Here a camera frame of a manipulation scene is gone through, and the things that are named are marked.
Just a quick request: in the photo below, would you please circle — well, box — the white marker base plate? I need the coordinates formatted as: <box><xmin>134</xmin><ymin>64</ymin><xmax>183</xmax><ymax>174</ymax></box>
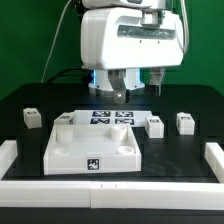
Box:
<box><xmin>74</xmin><ymin>110</ymin><xmax>152</xmax><ymax>127</ymax></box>

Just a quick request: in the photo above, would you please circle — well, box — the white square tabletop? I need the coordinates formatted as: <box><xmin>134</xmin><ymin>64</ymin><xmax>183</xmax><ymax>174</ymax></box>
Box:
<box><xmin>43</xmin><ymin>124</ymin><xmax>142</xmax><ymax>175</ymax></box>

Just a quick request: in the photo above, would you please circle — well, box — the white U-shaped fence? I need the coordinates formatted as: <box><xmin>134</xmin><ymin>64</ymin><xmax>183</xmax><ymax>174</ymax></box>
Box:
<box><xmin>0</xmin><ymin>140</ymin><xmax>224</xmax><ymax>211</ymax></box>

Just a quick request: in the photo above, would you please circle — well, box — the black cable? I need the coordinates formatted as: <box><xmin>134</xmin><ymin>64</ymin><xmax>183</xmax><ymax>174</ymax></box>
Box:
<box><xmin>46</xmin><ymin>67</ymin><xmax>88</xmax><ymax>84</ymax></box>

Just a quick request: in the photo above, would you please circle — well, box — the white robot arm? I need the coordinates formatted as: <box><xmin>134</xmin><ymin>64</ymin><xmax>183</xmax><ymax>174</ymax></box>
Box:
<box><xmin>81</xmin><ymin>0</ymin><xmax>189</xmax><ymax>103</ymax></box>

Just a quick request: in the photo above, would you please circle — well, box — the white cable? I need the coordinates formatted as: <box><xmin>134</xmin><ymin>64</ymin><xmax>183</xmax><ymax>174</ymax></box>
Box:
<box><xmin>40</xmin><ymin>0</ymin><xmax>74</xmax><ymax>84</ymax></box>

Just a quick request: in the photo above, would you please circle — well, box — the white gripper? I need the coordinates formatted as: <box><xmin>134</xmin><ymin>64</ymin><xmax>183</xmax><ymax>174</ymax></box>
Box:
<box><xmin>81</xmin><ymin>7</ymin><xmax>183</xmax><ymax>103</ymax></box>

